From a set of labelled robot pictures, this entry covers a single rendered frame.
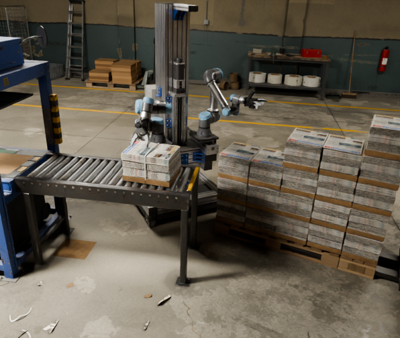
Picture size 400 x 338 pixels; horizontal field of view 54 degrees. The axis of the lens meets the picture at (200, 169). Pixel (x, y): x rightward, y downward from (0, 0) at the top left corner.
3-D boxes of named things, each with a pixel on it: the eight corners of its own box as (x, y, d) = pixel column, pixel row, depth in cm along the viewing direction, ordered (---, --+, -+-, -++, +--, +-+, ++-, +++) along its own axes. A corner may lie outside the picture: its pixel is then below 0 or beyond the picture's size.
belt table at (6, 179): (53, 159, 352) (52, 149, 347) (11, 192, 293) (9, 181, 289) (-18, 153, 360) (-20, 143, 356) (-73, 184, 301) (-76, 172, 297)
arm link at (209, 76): (204, 68, 361) (231, 113, 358) (211, 66, 369) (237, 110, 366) (196, 75, 369) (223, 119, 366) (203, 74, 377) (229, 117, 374)
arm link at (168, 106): (166, 113, 332) (172, 117, 285) (153, 113, 330) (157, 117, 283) (166, 98, 329) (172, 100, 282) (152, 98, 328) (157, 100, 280)
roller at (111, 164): (116, 165, 334) (116, 159, 332) (95, 190, 292) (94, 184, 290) (111, 164, 335) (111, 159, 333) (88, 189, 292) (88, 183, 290)
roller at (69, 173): (87, 162, 337) (87, 157, 335) (62, 186, 295) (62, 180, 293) (82, 161, 338) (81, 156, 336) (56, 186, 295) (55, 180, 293)
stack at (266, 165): (228, 214, 411) (234, 140, 377) (343, 245, 367) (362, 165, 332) (213, 232, 379) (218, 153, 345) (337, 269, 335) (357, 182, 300)
